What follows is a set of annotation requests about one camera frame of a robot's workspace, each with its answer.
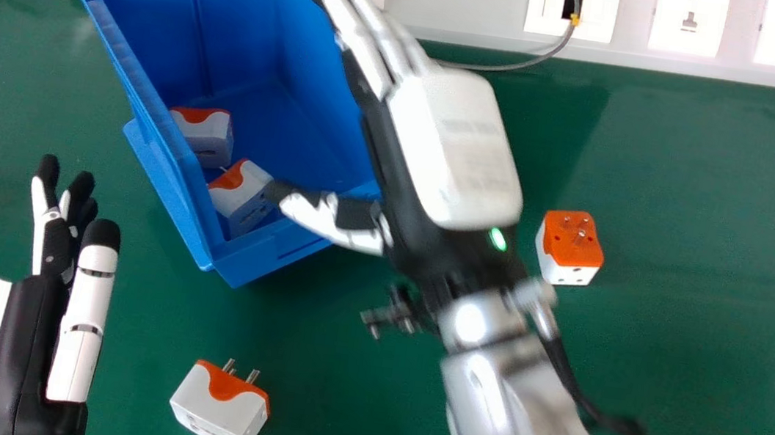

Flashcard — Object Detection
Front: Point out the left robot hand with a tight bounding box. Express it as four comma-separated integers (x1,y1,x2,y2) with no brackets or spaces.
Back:
0,148,131,435

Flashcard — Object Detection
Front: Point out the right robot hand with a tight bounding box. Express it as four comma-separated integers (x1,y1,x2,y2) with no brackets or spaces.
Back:
250,0,566,323

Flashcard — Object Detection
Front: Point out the white-and-orange plug adapter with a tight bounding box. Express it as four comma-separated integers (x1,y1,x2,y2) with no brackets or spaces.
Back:
202,155,285,243
530,206,611,292
166,351,277,435
164,103,239,171

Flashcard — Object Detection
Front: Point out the blue plastic bin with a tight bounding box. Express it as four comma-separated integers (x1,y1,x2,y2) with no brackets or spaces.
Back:
38,0,407,306

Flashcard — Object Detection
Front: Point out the grey cable with yellow plug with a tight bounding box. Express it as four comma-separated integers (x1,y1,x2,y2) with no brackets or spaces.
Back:
440,0,583,84

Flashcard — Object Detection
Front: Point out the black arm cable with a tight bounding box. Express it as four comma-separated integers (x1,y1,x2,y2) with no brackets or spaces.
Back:
531,318,661,435

